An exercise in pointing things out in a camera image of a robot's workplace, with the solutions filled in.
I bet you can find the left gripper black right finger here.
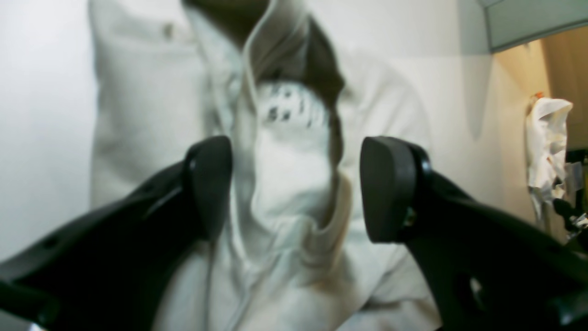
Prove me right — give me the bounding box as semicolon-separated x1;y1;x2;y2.
360;136;588;331

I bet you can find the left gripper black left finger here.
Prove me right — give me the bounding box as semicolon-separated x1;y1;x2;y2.
0;136;232;331

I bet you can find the grey t-shirt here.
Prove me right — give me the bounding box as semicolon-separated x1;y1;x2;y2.
89;0;441;331

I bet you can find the white crumpled cloth in background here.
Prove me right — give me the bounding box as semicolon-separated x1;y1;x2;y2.
525;97;573;230

